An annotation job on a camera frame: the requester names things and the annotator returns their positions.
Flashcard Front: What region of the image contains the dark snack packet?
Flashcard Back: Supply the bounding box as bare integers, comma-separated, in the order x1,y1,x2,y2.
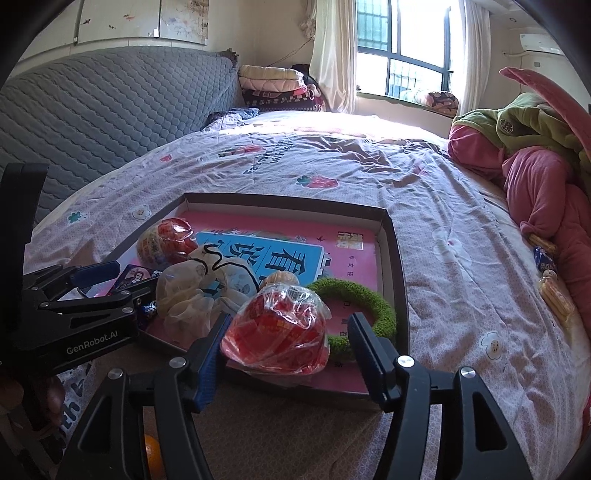
108,264,162,292

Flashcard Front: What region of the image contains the pink quilt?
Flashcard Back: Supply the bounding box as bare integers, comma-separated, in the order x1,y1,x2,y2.
448,122,591,333

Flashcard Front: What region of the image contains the person's left hand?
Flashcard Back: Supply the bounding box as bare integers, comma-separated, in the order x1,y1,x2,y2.
0,364,65,444

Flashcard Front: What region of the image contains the patterned blanket on windowsill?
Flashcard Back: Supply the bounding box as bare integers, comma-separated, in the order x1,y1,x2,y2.
427,91,459,112

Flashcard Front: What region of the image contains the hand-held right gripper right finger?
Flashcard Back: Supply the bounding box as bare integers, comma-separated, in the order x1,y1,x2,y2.
347,312,536,480

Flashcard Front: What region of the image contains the brown printed cardboard sheet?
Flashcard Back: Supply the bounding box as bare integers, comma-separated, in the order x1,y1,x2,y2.
194,364,393,480

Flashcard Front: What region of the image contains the window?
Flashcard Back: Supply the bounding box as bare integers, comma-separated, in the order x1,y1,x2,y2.
355,0,467,97

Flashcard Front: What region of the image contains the beige mesh drawstring bag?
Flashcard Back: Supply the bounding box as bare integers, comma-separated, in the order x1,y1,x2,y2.
156,244,262,349

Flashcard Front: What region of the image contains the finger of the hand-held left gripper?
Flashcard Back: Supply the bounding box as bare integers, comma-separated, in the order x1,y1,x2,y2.
39,277,160,320
23,261,122,301

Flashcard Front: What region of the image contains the dark cardboard box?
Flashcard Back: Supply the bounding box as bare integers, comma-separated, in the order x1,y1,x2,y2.
99,192,411,402

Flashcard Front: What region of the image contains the pink book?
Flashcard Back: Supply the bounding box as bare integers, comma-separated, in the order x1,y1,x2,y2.
115,211,384,393

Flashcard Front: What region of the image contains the white air conditioner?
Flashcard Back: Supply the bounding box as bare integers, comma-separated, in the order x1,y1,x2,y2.
519,32,566,56

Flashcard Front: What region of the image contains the cream folded blanket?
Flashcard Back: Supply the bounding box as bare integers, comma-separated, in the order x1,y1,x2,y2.
239,65,305,90

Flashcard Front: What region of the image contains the green fuzzy ring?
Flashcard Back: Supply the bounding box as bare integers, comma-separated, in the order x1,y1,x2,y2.
305,278,398,361

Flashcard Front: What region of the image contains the dark blue cloth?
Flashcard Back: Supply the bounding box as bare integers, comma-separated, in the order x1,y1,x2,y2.
205,107,259,126

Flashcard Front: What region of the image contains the long yellow snack packet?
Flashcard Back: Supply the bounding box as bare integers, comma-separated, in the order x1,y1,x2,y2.
538,270,575,319

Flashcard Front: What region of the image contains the green blanket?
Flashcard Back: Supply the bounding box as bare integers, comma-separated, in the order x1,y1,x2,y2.
452,92,591,185

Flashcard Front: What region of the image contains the dark patterned folded blanket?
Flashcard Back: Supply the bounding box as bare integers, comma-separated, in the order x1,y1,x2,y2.
241,85,326,112

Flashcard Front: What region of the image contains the grey quilted headboard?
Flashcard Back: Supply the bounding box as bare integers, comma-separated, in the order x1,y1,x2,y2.
0,46,243,227

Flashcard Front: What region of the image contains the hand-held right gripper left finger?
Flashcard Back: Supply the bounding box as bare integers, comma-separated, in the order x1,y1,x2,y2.
55,313,233,480

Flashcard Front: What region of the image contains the red white toy egg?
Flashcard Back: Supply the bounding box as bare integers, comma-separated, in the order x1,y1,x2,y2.
137,218,199,271

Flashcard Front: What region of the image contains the blue snack packet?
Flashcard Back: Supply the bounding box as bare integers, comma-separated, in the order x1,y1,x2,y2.
533,246,559,273

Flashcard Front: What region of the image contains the cream curtain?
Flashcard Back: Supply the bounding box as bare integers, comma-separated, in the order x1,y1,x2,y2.
457,0,492,118
309,0,358,114

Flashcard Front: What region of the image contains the white printed plastic bag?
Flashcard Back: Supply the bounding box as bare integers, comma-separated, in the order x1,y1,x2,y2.
41,360,93,462

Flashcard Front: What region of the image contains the red snack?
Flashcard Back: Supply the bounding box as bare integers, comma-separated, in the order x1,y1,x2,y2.
220,284,332,376

